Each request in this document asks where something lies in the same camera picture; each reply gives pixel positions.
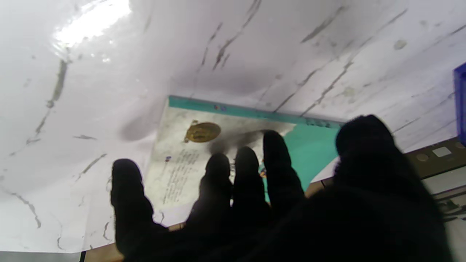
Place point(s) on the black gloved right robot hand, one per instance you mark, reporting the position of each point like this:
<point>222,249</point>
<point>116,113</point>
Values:
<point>327,225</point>

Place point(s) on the teal illustrated paperback book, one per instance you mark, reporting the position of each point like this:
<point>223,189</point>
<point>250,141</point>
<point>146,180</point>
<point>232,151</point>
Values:
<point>182,160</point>

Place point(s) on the blue plastic file holder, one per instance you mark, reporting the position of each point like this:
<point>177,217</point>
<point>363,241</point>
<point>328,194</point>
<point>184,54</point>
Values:
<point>460,102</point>

